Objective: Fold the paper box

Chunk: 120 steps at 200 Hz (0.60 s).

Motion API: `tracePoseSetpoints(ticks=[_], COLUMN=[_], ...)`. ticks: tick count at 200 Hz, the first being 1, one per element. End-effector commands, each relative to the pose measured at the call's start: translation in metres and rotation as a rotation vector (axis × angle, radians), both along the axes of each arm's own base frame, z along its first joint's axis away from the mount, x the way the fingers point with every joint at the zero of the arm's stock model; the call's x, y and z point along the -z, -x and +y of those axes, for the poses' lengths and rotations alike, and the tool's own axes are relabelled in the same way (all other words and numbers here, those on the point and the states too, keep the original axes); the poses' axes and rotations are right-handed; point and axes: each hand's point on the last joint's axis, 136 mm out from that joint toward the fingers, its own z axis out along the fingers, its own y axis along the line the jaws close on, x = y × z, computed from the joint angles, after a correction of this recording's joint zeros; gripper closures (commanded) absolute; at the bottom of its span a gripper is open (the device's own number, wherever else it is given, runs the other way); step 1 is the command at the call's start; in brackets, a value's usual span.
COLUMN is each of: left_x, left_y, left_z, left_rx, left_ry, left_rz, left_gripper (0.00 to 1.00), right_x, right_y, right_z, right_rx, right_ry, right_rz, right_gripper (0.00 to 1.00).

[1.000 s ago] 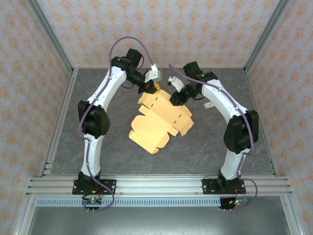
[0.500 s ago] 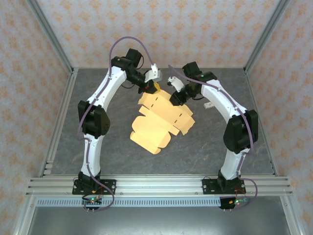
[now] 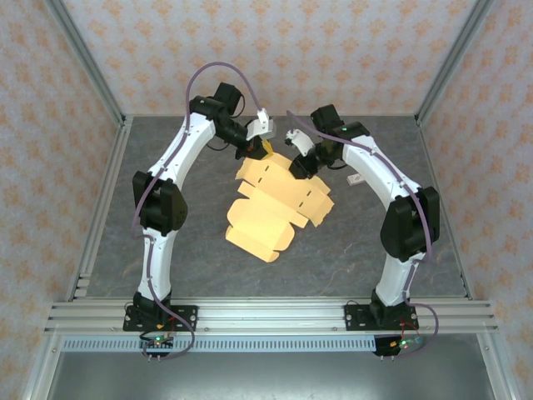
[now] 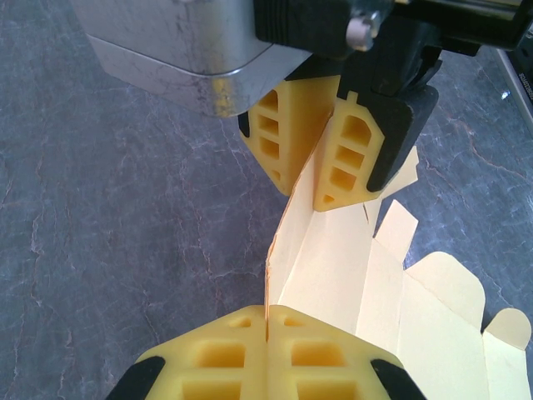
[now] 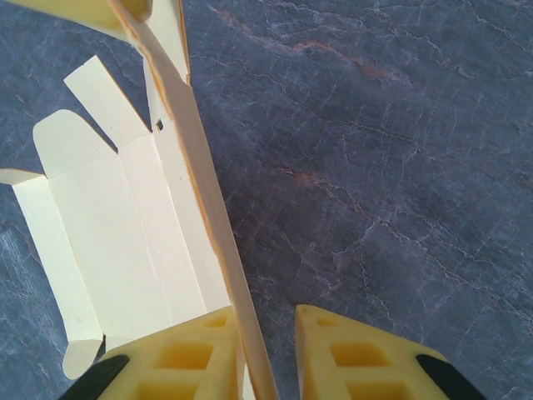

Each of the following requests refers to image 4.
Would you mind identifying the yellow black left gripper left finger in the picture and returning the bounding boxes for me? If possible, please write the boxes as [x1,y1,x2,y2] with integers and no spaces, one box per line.
[106,303,268,400]

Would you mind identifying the yellow paper box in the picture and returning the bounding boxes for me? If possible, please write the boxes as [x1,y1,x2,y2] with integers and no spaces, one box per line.
[264,103,533,400]

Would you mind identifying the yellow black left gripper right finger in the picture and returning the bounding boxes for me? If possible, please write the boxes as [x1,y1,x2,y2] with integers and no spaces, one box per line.
[267,303,426,400]

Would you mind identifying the aluminium side rail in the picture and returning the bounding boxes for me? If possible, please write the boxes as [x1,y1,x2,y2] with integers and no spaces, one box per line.
[494,44,533,126]

